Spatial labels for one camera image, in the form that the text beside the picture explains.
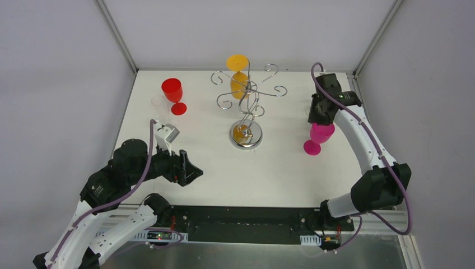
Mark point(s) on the chrome wine glass rack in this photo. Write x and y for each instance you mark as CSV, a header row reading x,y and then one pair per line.
x,y
246,133

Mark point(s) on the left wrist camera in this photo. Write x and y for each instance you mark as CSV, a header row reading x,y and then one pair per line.
x,y
165,134

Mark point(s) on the red wine glass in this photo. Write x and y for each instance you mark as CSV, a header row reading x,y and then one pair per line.
x,y
172,89

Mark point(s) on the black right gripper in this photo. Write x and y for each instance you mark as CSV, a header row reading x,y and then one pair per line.
x,y
321,112

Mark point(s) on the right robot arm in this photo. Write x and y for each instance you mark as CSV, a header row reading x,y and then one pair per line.
x,y
384,181

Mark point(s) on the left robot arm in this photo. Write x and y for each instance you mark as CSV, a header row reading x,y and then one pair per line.
x,y
130,162

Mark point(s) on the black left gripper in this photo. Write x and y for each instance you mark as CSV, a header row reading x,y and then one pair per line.
x,y
181,168

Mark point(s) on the orange wine glass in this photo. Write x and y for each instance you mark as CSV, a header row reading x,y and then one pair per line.
x,y
237,63

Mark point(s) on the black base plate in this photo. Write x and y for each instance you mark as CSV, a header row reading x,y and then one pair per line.
x,y
252,225

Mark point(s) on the magenta wine glass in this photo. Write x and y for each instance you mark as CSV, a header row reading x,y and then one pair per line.
x,y
319,134

